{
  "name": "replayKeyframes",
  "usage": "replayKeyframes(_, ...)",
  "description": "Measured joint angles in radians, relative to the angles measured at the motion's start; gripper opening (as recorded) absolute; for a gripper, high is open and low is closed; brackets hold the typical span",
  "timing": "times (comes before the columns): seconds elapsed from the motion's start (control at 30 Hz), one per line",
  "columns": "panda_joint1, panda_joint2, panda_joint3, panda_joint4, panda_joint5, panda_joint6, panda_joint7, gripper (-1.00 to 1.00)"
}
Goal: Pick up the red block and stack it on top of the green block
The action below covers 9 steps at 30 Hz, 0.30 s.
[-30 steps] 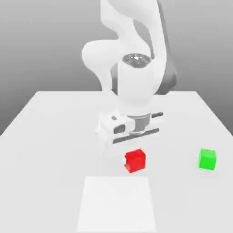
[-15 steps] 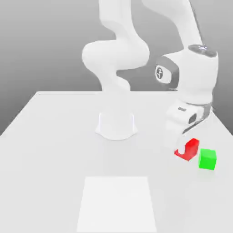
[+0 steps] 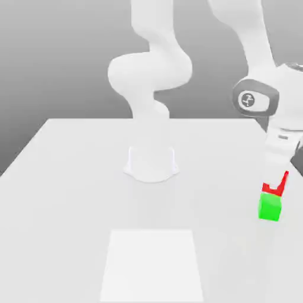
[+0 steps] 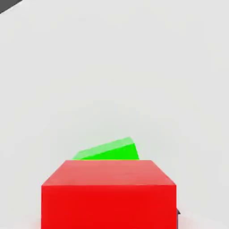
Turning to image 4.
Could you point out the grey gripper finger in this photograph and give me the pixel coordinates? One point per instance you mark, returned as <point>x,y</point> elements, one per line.
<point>177,217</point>

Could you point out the small red cube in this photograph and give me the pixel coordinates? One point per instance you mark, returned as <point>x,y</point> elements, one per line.
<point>108,204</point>

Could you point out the small green cube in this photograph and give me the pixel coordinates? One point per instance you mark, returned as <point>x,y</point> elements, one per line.
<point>114,151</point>

